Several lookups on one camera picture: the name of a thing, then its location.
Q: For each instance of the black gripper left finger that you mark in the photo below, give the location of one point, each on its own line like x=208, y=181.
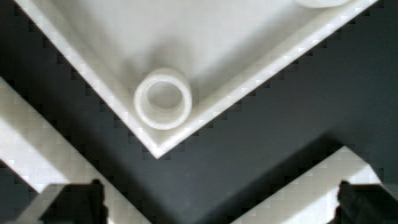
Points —
x=77, y=207

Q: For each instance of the white square tabletop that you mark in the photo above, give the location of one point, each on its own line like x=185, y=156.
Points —
x=223, y=42

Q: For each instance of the white L-shaped obstacle fence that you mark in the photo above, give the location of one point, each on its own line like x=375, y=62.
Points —
x=49, y=164

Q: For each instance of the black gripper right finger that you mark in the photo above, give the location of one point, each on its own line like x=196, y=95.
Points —
x=368, y=204

